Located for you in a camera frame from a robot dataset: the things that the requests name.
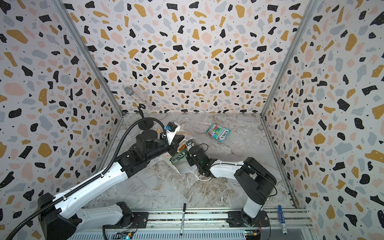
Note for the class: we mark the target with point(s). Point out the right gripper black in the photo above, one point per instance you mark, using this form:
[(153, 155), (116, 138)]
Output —
[(190, 150)]

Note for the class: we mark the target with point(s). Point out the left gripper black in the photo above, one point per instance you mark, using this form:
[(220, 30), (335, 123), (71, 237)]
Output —
[(174, 145)]

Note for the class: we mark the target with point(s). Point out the yellow green candy bag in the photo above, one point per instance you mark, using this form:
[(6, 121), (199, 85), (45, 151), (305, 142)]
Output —
[(179, 156)]

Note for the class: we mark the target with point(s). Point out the white patterned paper bag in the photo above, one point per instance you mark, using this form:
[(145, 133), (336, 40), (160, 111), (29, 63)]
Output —
[(183, 167)]

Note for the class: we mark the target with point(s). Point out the teal mint candy bag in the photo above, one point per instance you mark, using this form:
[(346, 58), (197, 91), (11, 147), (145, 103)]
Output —
[(218, 132)]

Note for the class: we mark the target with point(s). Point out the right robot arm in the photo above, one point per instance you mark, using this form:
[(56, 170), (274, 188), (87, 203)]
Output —
[(256, 181)]

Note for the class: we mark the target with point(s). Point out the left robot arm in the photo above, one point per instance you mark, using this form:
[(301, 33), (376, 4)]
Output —
[(64, 214)]

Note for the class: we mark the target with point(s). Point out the black microphone stand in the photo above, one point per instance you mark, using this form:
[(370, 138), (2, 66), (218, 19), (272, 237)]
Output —
[(146, 124)]

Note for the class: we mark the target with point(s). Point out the glitter microphone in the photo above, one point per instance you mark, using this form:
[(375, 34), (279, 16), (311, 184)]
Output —
[(130, 92)]

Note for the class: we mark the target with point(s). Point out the black marker pen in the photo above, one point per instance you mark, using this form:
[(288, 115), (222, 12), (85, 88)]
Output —
[(183, 219)]

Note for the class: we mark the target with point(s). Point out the circuit board right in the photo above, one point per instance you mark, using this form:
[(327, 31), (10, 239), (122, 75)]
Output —
[(253, 235)]

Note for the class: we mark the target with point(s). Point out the green circuit board left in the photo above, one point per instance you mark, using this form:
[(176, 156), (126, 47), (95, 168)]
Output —
[(124, 236)]

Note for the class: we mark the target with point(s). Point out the blue marker pen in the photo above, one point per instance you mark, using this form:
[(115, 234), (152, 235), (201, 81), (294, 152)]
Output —
[(282, 220)]

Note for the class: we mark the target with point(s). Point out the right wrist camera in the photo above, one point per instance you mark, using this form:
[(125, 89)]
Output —
[(190, 144)]

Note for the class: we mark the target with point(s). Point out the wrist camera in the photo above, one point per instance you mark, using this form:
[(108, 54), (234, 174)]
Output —
[(171, 129), (190, 144)]

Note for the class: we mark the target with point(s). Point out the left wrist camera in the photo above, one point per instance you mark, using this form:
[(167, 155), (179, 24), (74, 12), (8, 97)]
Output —
[(171, 129)]

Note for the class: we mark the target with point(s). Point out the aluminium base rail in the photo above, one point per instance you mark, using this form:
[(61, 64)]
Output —
[(207, 224)]

